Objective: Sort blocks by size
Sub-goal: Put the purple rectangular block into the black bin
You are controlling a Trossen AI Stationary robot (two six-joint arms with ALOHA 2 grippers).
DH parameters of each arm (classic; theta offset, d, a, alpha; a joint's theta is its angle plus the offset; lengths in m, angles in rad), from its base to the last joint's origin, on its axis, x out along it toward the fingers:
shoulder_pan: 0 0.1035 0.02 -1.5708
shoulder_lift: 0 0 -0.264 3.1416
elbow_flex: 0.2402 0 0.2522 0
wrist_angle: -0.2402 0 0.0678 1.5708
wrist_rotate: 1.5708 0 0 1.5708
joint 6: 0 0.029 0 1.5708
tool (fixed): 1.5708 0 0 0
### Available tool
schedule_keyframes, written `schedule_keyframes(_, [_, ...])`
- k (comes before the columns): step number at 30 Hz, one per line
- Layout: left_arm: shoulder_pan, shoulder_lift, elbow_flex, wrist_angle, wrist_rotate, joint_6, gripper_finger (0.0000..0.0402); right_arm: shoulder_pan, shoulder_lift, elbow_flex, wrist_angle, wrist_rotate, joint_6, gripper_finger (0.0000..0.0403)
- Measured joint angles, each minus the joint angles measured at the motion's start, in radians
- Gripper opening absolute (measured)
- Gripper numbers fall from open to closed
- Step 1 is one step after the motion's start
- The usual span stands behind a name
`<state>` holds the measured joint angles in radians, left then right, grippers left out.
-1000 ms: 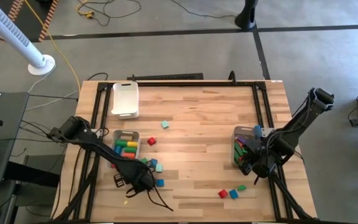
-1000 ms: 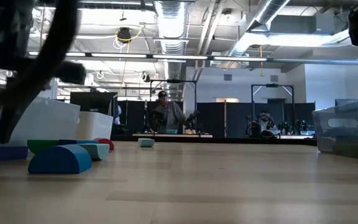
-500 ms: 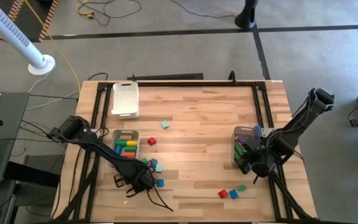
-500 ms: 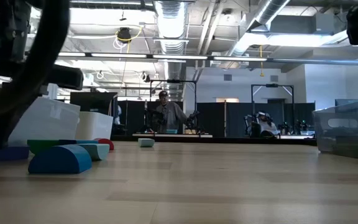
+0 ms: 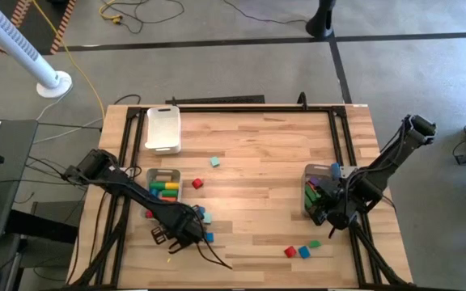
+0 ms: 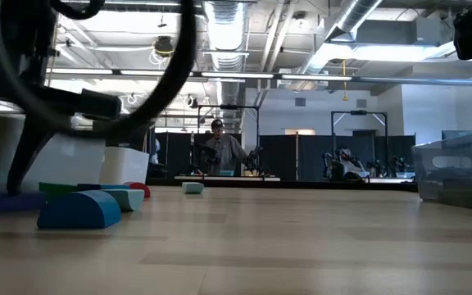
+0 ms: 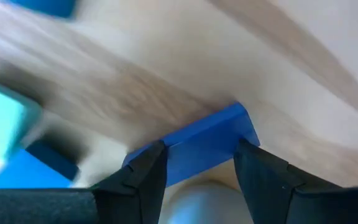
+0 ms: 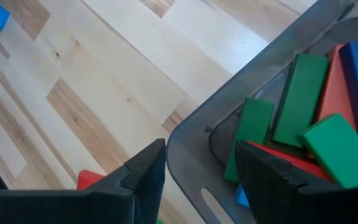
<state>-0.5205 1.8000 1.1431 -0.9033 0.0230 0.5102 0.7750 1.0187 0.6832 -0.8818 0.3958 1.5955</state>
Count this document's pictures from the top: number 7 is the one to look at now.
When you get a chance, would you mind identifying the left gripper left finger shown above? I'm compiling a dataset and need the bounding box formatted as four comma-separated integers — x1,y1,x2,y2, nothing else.
93,141,168,224

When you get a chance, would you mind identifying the small blue block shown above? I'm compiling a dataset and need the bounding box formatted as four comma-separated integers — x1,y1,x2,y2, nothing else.
0,0,79,19
0,139,80,190

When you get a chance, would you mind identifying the blue half-round block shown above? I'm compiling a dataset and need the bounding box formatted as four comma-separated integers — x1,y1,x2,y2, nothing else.
122,102,260,188

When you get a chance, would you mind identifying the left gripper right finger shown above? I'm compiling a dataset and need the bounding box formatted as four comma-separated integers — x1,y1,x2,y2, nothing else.
234,138,343,224

